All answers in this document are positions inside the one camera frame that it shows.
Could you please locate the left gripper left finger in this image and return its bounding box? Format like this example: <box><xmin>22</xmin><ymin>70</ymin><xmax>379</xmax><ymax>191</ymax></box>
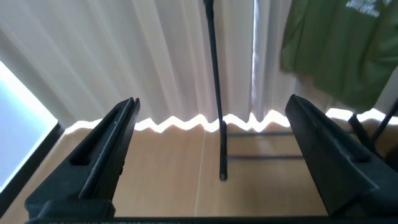
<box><xmin>24</xmin><ymin>97</ymin><xmax>141</xmax><ymax>218</ymax></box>

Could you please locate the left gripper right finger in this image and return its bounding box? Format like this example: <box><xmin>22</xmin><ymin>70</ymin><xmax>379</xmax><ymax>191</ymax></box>
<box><xmin>285</xmin><ymin>94</ymin><xmax>398</xmax><ymax>217</ymax></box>

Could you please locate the green printed shirt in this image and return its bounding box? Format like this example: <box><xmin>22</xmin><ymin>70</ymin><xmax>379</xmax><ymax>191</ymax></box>
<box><xmin>279</xmin><ymin>0</ymin><xmax>398</xmax><ymax>114</ymax></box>

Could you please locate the black clothes rack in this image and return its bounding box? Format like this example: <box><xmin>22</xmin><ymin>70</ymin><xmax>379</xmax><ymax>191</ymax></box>
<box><xmin>203</xmin><ymin>0</ymin><xmax>398</xmax><ymax>182</ymax></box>

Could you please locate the beige curtain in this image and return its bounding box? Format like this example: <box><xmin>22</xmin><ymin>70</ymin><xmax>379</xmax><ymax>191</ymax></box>
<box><xmin>0</xmin><ymin>0</ymin><xmax>398</xmax><ymax>133</ymax></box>

